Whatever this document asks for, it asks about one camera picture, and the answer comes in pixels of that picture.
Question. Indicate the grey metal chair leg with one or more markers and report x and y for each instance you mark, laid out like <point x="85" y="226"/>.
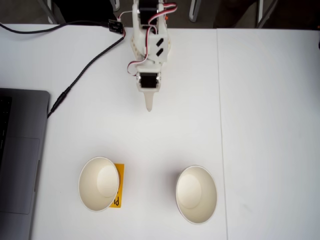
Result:
<point x="51" y="12"/>
<point x="266" y="13"/>
<point x="194" y="10"/>

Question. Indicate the small black circuit board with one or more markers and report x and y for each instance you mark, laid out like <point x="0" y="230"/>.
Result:
<point x="115" y="26"/>

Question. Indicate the brown paper cup with note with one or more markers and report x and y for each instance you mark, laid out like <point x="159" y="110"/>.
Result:
<point x="93" y="185"/>

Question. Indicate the dark grey laptop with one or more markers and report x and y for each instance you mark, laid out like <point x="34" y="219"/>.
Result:
<point x="22" y="150"/>

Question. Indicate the yellow handwritten sticky note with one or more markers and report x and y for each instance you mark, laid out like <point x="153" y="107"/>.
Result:
<point x="120" y="175"/>

